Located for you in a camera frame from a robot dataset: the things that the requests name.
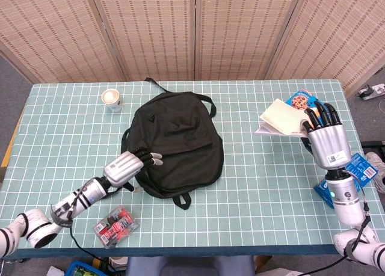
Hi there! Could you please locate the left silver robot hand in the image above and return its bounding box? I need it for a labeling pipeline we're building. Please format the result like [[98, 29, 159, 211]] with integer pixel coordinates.
[[103, 148, 164, 188]]

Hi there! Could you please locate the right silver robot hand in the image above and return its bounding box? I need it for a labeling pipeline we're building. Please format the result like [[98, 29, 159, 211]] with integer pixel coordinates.
[[300, 100, 353, 170]]

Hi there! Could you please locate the white book yellow spine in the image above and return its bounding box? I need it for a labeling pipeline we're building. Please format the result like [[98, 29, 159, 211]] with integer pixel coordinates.
[[254, 98, 311, 138]]

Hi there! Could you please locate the black fabric backpack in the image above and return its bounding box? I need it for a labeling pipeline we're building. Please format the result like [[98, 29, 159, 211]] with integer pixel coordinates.
[[121, 77, 225, 211]]

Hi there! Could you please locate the blue Oreo cookie box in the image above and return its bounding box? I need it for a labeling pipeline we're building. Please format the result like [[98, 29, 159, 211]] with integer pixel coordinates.
[[313, 152, 378, 210]]

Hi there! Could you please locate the blue chocolate chip cookie box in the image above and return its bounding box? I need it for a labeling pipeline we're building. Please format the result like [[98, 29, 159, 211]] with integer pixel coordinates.
[[285, 88, 325, 112]]

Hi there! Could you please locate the white power strip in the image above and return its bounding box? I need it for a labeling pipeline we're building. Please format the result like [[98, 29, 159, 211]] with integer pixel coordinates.
[[357, 83, 385, 101]]

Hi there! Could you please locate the white paper cup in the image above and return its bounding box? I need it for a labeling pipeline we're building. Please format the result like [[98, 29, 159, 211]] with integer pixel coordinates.
[[100, 88, 123, 114]]

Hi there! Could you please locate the green checkered tablecloth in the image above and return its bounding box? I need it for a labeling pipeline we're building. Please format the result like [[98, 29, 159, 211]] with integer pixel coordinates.
[[0, 79, 381, 257]]

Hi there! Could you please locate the white tape roll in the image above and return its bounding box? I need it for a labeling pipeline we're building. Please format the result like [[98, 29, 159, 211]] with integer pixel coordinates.
[[108, 256, 129, 272]]

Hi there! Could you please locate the blue plastic crate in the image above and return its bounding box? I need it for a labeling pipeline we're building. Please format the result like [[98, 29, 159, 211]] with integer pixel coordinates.
[[65, 260, 102, 276]]

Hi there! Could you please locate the blue-grey chair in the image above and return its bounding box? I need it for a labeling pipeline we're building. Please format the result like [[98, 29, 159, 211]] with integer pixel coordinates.
[[125, 255, 256, 276]]

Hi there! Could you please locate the bamboo folding screen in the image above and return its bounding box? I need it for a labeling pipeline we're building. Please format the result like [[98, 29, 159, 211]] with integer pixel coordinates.
[[0, 0, 385, 92]]

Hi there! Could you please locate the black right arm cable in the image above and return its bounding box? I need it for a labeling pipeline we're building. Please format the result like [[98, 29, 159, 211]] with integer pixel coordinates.
[[303, 184, 371, 276]]

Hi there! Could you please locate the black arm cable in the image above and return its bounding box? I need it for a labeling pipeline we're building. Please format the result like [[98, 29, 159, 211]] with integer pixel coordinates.
[[68, 191, 128, 272], [303, 184, 371, 276]]

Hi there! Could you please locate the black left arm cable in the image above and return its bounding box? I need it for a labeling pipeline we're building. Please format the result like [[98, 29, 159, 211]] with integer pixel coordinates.
[[68, 191, 128, 272]]

